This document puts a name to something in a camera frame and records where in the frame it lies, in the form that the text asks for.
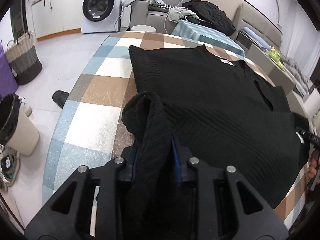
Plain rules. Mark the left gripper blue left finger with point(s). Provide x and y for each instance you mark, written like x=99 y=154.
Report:
x=87 y=204

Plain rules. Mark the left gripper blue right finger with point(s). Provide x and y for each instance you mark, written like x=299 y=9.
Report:
x=215 y=203

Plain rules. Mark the black knit sweater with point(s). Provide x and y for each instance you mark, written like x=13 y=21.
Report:
x=221 y=110

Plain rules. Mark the person's right hand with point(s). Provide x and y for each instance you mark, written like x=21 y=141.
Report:
x=313 y=164

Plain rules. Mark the beige side cabinet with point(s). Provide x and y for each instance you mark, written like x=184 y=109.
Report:
x=277 y=76

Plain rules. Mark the green toy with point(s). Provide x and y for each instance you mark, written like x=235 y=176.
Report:
x=275 y=56

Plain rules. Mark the checkered plaid table cloth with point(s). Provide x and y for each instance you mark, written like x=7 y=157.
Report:
x=89 y=130

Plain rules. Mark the beige trash bin black liner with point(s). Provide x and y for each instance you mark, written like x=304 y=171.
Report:
x=17 y=130

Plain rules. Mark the light blue pillow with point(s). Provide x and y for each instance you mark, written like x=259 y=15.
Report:
x=253 y=35

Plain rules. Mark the black slipper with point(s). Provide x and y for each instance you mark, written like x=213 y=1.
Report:
x=60 y=97

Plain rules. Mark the purple bag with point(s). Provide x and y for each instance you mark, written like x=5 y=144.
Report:
x=8 y=84

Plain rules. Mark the black quilted jacket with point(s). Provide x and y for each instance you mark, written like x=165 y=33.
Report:
x=209 y=16

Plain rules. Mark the teal checkered small table cloth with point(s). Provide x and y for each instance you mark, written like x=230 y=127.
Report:
x=207 y=35

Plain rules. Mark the woven laundry basket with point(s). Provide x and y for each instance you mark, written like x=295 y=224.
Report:
x=23 y=59

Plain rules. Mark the white round stool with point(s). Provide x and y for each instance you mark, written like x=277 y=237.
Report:
x=144 y=28

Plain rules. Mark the white kitchen counter cabinet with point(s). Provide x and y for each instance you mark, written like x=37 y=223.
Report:
x=53 y=18

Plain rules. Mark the grey sofa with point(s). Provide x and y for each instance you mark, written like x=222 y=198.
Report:
x=146 y=12

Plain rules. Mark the white front-load washing machine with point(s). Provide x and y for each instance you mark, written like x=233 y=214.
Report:
x=100 y=16

